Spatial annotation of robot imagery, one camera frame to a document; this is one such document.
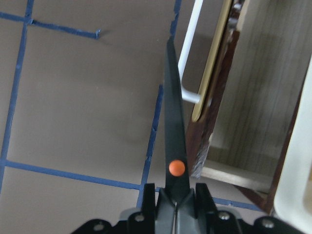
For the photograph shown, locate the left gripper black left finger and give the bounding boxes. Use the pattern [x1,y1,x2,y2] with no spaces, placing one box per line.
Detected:
[120,183,156,234]

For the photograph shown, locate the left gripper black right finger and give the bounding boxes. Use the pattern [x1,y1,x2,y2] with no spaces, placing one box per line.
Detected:
[195,183,241,234]

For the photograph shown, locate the black scissors with orange pivot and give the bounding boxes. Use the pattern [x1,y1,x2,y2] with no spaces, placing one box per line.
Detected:
[156,38,199,234]

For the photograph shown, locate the wooden drawer with white handle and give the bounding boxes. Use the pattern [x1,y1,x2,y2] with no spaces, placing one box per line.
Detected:
[177,0,312,193]

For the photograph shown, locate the dark brown wooden drawer cabinet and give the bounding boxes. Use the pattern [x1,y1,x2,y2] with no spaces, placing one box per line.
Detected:
[234,80,308,215]

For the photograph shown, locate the cream plastic tray lower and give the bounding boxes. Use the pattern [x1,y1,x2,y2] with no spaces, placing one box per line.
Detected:
[274,62,312,234]

